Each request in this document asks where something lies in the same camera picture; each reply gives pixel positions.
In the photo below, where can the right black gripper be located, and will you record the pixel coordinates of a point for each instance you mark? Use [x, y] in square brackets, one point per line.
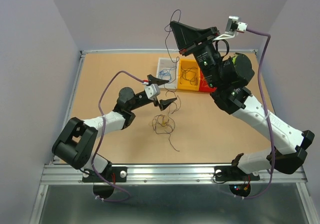
[187, 36]

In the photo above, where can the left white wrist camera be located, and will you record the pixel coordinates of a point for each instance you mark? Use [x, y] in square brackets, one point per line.
[151, 91]

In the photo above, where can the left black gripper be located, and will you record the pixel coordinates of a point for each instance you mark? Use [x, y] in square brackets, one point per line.
[152, 80]

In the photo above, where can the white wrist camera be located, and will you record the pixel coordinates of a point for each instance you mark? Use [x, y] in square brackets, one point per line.
[233, 27]
[151, 91]

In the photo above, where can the red plastic bin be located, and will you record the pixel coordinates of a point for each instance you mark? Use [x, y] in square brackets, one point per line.
[205, 88]

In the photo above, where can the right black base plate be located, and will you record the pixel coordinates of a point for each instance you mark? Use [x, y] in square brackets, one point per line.
[224, 173]

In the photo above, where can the white plastic bin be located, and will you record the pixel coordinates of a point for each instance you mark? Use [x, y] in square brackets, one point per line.
[168, 70]

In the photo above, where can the aluminium front rail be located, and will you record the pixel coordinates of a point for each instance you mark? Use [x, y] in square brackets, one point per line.
[139, 174]

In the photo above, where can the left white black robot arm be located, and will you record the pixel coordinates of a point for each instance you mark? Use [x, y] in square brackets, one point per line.
[75, 143]

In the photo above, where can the yellow plastic bin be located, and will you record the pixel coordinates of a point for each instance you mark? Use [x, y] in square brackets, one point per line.
[188, 75]

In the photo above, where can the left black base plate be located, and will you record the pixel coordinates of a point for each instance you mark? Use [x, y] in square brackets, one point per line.
[120, 175]

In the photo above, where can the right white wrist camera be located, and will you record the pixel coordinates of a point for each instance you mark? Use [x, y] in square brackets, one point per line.
[233, 27]

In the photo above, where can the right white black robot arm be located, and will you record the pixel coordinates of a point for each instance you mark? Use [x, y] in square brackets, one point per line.
[230, 77]

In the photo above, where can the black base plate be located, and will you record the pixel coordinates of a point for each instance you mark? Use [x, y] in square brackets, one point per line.
[224, 173]
[120, 175]

